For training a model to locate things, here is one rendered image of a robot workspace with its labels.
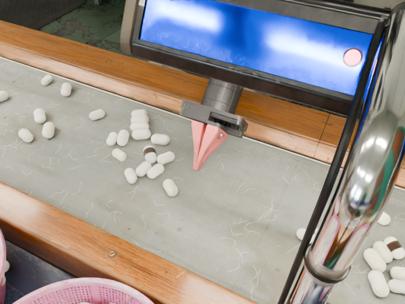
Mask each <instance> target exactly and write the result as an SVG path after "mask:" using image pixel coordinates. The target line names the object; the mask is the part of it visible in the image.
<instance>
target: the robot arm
mask: <svg viewBox="0 0 405 304"><path fill-rule="evenodd" d="M242 91H243V87H241V86H237V85H234V84H230V83H226V82H223V81H219V80H215V79H212V78H210V79H209V82H208V85H207V87H206V91H205V93H204V96H203V98H202V101H201V104H198V103H194V102H191V101H188V100H183V101H182V103H181V111H180V116H182V117H184V118H188V119H191V120H192V123H191V125H192V135H193V145H194V158H193V169H194V170H197V171H199V170H200V169H201V168H202V166H203V165H204V163H205V162H206V160H207V159H208V158H209V156H210V155H211V154H212V153H213V152H214V151H215V150H216V149H217V148H218V147H219V146H220V145H221V144H222V143H223V142H224V141H225V140H226V138H227V137H228V134H229V135H232V136H235V137H238V138H242V136H243V133H244V132H246V130H247V128H248V123H247V122H246V120H244V119H243V117H241V116H237V115H235V114H234V113H235V111H236V108H237V105H238V102H239V100H240V96H241V94H242Z"/></svg>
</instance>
